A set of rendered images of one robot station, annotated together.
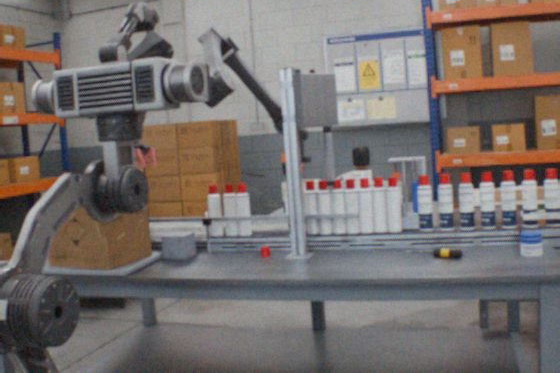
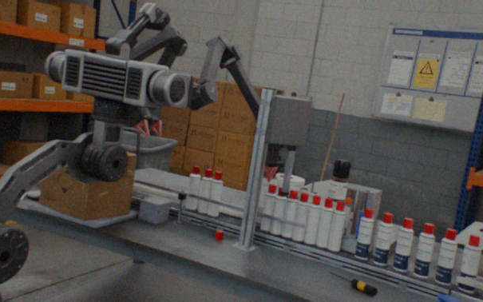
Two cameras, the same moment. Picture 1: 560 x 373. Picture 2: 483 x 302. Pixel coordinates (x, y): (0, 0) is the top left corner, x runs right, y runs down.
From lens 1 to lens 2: 0.53 m
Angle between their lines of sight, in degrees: 12
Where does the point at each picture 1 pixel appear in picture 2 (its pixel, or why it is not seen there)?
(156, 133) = not seen: hidden behind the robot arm
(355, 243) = (295, 249)
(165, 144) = not seen: hidden behind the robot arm
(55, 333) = not seen: outside the picture
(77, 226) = (68, 177)
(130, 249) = (108, 206)
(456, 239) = (384, 276)
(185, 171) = (223, 128)
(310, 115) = (279, 133)
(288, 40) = (355, 21)
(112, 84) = (109, 75)
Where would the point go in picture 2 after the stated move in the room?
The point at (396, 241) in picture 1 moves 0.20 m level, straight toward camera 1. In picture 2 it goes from (330, 259) to (317, 272)
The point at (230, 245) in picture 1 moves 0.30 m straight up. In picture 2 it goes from (197, 220) to (206, 156)
